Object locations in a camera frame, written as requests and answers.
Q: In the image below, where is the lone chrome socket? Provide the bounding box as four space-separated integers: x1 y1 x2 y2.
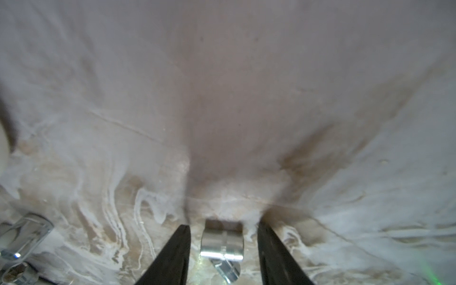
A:
199 219 244 262

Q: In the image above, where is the white plastic storage box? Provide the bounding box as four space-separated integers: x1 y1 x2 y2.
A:
0 123 10 175

